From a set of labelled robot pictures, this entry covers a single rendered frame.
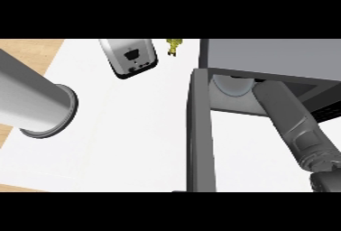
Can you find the grey microwave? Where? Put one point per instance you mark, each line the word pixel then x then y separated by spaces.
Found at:
pixel 275 57

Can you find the pale glass microwave turntable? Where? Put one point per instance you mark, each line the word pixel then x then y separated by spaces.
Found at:
pixel 231 86

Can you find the dark grey robot right arm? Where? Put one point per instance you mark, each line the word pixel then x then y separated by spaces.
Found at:
pixel 289 120

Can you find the small yellow-green object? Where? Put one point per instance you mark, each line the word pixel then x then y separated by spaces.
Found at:
pixel 175 44

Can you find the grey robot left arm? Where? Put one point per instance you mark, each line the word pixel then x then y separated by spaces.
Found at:
pixel 27 99

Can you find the dark grey microwave door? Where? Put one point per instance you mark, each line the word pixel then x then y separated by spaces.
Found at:
pixel 201 135

